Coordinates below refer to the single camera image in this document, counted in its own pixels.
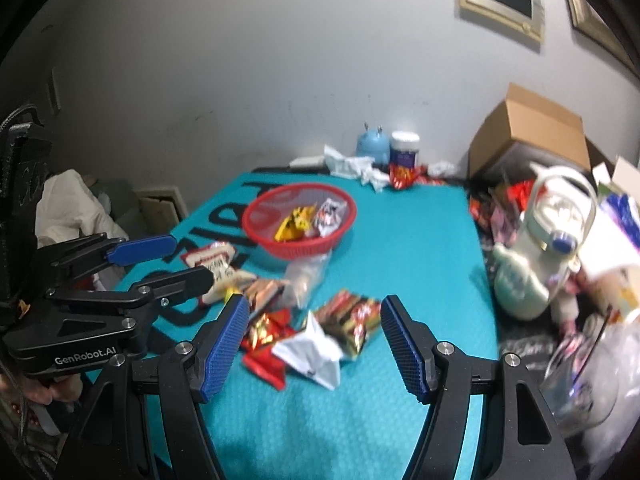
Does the red plastic basket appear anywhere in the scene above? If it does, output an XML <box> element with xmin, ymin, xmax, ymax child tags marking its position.
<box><xmin>242</xmin><ymin>183</ymin><xmax>359</xmax><ymax>261</ymax></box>

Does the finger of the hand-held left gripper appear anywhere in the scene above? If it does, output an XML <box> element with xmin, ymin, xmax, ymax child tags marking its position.
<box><xmin>47</xmin><ymin>266</ymin><xmax>213</xmax><ymax>311</ymax></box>
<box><xmin>35</xmin><ymin>234</ymin><xmax>177</xmax><ymax>281</ymax></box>

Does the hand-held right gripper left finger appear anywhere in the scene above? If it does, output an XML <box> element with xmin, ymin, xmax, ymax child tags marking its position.
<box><xmin>54</xmin><ymin>294</ymin><xmax>251</xmax><ymax>480</ymax></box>

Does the copper brown snack packet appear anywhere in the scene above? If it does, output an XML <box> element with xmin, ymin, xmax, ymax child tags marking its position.
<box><xmin>240</xmin><ymin>279</ymin><xmax>291</xmax><ymax>313</ymax></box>

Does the blue round humidifier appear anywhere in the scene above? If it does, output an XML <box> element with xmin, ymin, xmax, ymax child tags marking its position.
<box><xmin>355</xmin><ymin>121</ymin><xmax>391</xmax><ymax>165</ymax></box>

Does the dark jar with white lid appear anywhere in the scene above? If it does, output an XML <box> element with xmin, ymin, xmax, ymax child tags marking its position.
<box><xmin>390</xmin><ymin>131</ymin><xmax>421</xmax><ymax>170</ymax></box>

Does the large crumpled white tissue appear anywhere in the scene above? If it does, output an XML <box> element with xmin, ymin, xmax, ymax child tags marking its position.
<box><xmin>323</xmin><ymin>145</ymin><xmax>376</xmax><ymax>179</ymax></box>

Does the open white paper box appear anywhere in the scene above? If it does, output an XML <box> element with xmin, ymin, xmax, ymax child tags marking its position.
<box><xmin>592</xmin><ymin>156</ymin><xmax>640</xmax><ymax>201</ymax></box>

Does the white and red snack bag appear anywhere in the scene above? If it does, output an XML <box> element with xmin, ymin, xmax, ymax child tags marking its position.
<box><xmin>180</xmin><ymin>241</ymin><xmax>258</xmax><ymax>306</ymax></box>

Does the pile of red packets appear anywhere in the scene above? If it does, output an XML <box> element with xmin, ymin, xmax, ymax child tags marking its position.
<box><xmin>468</xmin><ymin>180</ymin><xmax>536</xmax><ymax>246</ymax></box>

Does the red gold snack packet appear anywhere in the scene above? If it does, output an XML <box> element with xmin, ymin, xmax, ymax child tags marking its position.
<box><xmin>240</xmin><ymin>308</ymin><xmax>293</xmax><ymax>391</ymax></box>

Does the framed picture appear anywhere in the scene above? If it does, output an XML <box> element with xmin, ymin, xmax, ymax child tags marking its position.
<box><xmin>560</xmin><ymin>0</ymin><xmax>640</xmax><ymax>86</ymax></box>

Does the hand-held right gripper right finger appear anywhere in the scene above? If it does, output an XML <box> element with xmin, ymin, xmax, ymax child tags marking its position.
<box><xmin>380</xmin><ymin>294</ymin><xmax>578</xmax><ymax>480</ymax></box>

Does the white quilted jacket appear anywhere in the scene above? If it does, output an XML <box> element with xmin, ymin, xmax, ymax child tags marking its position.
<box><xmin>36</xmin><ymin>169</ymin><xmax>131</xmax><ymax>248</ymax></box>

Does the clear plastic snack bag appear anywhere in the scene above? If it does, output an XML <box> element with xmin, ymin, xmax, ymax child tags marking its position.
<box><xmin>282</xmin><ymin>252</ymin><xmax>333</xmax><ymax>308</ymax></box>

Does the dark gold snack packet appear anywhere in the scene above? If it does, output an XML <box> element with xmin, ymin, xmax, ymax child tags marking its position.
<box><xmin>314</xmin><ymin>289</ymin><xmax>385</xmax><ymax>360</ymax></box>

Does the white black snack packet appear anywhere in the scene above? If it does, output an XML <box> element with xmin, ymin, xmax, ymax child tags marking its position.
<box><xmin>305</xmin><ymin>197</ymin><xmax>349</xmax><ymax>238</ymax></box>

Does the cream water bottle with handle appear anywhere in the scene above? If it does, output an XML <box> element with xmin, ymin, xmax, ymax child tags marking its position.
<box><xmin>487</xmin><ymin>162</ymin><xmax>598</xmax><ymax>321</ymax></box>

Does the white wrapper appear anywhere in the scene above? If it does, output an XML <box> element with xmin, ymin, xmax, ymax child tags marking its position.
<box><xmin>271</xmin><ymin>310</ymin><xmax>345</xmax><ymax>391</ymax></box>

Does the person's left hand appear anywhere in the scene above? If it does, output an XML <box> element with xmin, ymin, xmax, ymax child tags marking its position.
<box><xmin>0</xmin><ymin>375</ymin><xmax>85</xmax><ymax>407</ymax></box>

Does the blue purple packet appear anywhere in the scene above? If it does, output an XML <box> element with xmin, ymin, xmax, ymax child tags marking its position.
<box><xmin>600</xmin><ymin>192</ymin><xmax>640</xmax><ymax>251</ymax></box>

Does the white curved sheet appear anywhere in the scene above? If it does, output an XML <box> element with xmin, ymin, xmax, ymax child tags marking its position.
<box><xmin>575</xmin><ymin>220</ymin><xmax>640</xmax><ymax>281</ymax></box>

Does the teal printed mat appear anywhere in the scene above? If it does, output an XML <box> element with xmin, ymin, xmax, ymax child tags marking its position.
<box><xmin>85</xmin><ymin>170</ymin><xmax>501</xmax><ymax>480</ymax></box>

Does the yellow snack packet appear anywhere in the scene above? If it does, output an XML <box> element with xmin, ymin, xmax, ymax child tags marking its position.
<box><xmin>274</xmin><ymin>203</ymin><xmax>319</xmax><ymax>242</ymax></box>

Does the red candy packet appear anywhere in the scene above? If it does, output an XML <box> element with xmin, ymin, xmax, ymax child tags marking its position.
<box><xmin>389</xmin><ymin>164</ymin><xmax>426</xmax><ymax>191</ymax></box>

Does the cardboard box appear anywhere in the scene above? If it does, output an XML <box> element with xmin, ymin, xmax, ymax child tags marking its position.
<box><xmin>468</xmin><ymin>82</ymin><xmax>593</xmax><ymax>181</ymax></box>

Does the translucent plastic bag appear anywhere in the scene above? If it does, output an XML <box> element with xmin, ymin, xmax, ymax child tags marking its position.
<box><xmin>540</xmin><ymin>310</ymin><xmax>621</xmax><ymax>431</ymax></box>

